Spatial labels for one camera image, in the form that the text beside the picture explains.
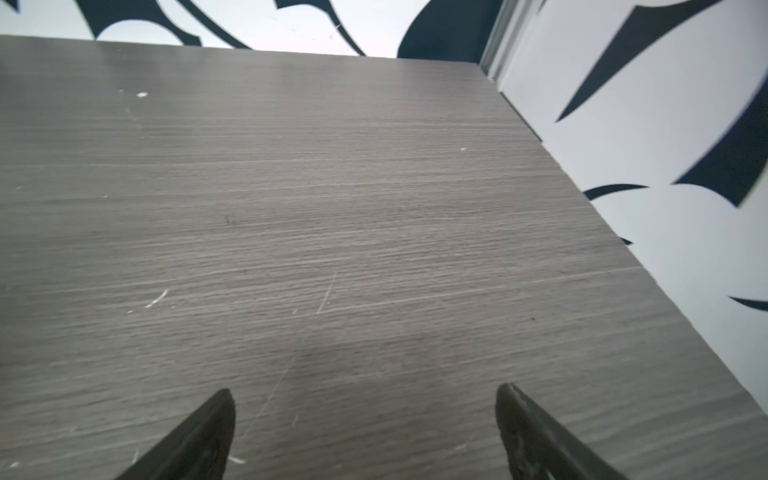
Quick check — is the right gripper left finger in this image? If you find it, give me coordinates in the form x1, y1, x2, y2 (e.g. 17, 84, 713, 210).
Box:
118, 389, 236, 480

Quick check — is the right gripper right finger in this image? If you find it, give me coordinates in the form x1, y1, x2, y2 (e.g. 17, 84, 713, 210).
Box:
495, 383, 625, 480

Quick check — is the aluminium corner post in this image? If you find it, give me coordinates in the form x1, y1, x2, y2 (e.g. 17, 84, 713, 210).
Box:
479, 0, 547, 84

